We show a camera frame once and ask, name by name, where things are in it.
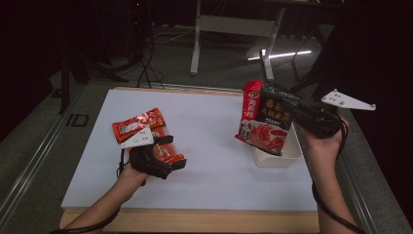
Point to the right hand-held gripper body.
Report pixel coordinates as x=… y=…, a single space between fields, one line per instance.
x=319 y=122

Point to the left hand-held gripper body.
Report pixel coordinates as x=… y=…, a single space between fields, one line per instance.
x=149 y=159

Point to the clear orange multi-piece snack packet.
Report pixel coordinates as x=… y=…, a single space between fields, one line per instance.
x=164 y=152

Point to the red and black soup packet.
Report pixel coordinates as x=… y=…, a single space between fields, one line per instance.
x=266 y=120

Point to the white compartment food container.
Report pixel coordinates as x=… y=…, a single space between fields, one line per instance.
x=285 y=156

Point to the person's left hand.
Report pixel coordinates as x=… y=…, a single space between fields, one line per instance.
x=133 y=175

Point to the person's right hand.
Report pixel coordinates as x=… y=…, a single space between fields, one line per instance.
x=324 y=144

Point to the white table mat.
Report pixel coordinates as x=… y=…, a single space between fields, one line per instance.
x=201 y=156

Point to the long orange-red snack packet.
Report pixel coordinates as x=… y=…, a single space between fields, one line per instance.
x=136 y=123

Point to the black metal stand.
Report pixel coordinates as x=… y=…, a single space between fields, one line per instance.
x=311 y=65
x=69 y=74

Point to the black rectangular floor bracket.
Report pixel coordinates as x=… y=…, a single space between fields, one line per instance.
x=77 y=120

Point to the white metal desk frame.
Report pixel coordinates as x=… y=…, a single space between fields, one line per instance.
x=233 y=26

